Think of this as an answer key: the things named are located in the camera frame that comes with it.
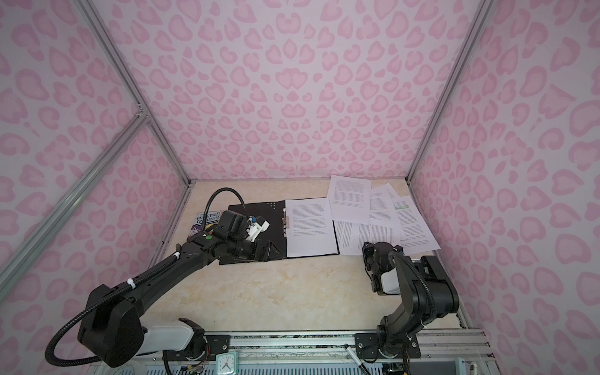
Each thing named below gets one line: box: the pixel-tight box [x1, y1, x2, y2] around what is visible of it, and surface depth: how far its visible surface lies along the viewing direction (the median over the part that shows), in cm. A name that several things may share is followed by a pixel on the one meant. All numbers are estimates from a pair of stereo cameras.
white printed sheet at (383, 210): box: [369, 182, 403, 242], surface depth 109 cm
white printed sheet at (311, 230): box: [285, 196, 339, 258], surface depth 105 cm
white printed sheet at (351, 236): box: [334, 220, 404, 257], surface depth 102 cm
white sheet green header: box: [391, 195, 442, 256], surface depth 104 cm
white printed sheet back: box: [328, 175, 372, 225], surface depth 115 cm
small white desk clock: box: [215, 351, 240, 375], surface depth 70 cm
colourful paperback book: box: [186, 210, 222, 241], surface depth 103 cm
